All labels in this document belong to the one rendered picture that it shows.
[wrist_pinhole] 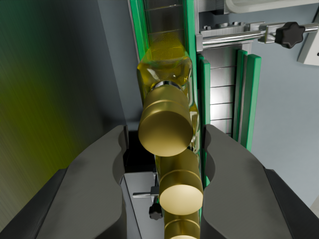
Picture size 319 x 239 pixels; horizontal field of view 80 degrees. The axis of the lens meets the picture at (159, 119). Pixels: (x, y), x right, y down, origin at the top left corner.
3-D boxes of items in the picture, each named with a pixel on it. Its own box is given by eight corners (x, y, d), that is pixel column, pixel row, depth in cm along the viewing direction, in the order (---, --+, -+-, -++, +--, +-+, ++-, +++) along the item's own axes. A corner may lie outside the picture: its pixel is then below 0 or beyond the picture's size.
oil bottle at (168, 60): (150, 42, 36) (130, 69, 17) (180, 38, 35) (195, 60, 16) (154, 72, 38) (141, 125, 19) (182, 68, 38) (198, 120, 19)
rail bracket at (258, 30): (189, 29, 34) (200, 34, 23) (289, 15, 32) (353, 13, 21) (190, 47, 35) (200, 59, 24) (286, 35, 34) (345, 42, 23)
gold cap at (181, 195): (157, 148, 17) (154, 185, 14) (197, 145, 17) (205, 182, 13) (162, 177, 19) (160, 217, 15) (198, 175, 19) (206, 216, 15)
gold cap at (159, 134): (142, 85, 15) (133, 108, 11) (189, 85, 15) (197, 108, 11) (145, 125, 16) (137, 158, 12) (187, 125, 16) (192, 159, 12)
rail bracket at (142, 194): (136, 165, 50) (126, 211, 38) (162, 163, 49) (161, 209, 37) (139, 177, 52) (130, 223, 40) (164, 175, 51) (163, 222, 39)
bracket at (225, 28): (194, 25, 40) (200, 27, 34) (241, 19, 39) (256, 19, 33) (195, 44, 41) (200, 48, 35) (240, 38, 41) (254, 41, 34)
